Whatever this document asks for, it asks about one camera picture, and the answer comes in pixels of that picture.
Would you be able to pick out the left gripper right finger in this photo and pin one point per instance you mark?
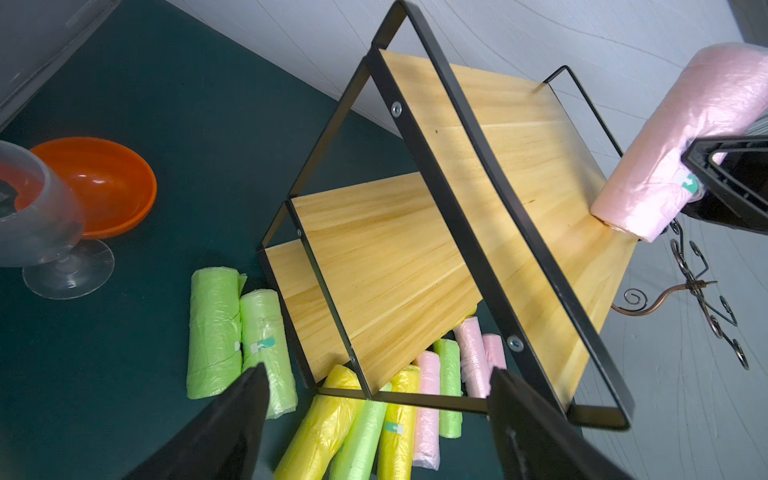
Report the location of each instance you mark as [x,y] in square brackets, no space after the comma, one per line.
[534,442]

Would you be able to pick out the orange plastic bowl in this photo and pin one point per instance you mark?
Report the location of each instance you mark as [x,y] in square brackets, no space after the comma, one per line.
[115,186]

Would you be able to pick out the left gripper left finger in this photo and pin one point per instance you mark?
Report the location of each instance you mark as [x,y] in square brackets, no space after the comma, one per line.
[222,441]

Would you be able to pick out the yellow roll front left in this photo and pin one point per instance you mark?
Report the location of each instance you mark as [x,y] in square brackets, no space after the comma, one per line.
[319,437]

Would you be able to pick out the green roll front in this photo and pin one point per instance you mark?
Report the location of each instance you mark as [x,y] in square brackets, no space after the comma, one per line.
[355,458]

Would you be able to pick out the clear plastic goblet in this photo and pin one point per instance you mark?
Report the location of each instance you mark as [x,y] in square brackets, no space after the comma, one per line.
[42,232]

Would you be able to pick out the yellow roll front middle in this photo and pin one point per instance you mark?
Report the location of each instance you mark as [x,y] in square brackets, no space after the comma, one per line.
[396,446]

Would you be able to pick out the pink roll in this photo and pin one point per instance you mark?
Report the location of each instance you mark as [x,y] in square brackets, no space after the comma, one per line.
[426,442]
[474,365]
[721,92]
[494,351]

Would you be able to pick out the green roll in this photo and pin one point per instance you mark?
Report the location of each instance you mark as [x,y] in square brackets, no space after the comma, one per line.
[355,458]
[264,341]
[450,422]
[215,331]

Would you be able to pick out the copper wire jewelry stand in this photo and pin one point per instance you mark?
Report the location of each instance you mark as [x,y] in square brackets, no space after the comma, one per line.
[638,304]

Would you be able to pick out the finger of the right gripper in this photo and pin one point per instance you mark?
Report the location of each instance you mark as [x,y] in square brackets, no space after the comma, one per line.
[733,174]

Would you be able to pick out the pink roll front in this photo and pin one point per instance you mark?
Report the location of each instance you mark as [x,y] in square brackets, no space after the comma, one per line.
[426,442]

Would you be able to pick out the green roll beside shelf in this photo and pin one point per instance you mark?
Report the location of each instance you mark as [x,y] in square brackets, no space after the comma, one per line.
[264,341]

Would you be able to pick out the yellow roll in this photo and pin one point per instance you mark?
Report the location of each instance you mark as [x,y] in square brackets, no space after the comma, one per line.
[396,446]
[319,437]

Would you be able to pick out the wooden three-tier shelf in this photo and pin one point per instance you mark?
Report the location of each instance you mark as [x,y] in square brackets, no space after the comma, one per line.
[497,212]

